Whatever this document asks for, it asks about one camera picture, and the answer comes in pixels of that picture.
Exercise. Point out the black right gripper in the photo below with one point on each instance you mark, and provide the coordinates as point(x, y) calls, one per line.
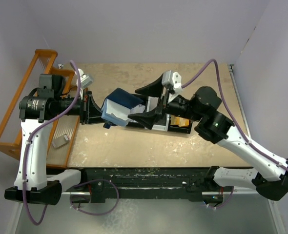
point(148, 119)

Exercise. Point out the black bin with gold cards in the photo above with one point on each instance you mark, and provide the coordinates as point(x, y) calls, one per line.
point(181, 130)

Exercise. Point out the small grey box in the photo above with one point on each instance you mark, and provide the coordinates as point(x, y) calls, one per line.
point(60, 141)

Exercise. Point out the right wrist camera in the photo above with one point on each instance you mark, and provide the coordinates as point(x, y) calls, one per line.
point(171, 81)

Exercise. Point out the pile of gold cards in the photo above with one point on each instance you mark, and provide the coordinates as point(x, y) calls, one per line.
point(179, 121)

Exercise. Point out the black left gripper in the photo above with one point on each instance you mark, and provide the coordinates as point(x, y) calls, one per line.
point(90, 111)

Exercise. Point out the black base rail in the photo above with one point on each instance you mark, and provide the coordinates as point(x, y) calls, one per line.
point(110, 192)

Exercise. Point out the aluminium frame rail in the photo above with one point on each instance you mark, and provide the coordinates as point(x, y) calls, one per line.
point(74, 179)

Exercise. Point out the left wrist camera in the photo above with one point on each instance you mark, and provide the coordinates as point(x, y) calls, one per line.
point(85, 80)

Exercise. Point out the blue leather card holder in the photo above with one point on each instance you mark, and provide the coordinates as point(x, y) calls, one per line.
point(117, 105)

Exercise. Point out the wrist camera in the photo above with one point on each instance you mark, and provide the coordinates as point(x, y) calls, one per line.
point(171, 81)
point(85, 80)

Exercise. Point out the white middle bin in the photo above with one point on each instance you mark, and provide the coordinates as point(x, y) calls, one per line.
point(161, 122)

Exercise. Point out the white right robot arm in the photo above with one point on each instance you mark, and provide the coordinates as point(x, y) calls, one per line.
point(268, 174)

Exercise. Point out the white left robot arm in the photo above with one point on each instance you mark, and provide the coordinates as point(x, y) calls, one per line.
point(38, 111)

